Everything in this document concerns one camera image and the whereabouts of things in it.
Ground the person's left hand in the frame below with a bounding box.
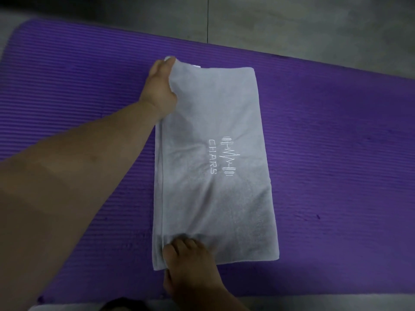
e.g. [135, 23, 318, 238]
[138, 56, 179, 122]

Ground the person's right hand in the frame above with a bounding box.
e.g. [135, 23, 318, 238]
[162, 238, 225, 301]

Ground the light grey tagged towel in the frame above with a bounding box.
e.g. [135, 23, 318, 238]
[152, 56, 280, 272]

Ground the person's left forearm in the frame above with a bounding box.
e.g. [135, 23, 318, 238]
[0, 100, 163, 311]

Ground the person's dark trouser leg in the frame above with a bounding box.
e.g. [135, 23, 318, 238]
[105, 296, 147, 311]

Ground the purple yoga mat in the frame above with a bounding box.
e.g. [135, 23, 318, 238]
[0, 17, 415, 305]

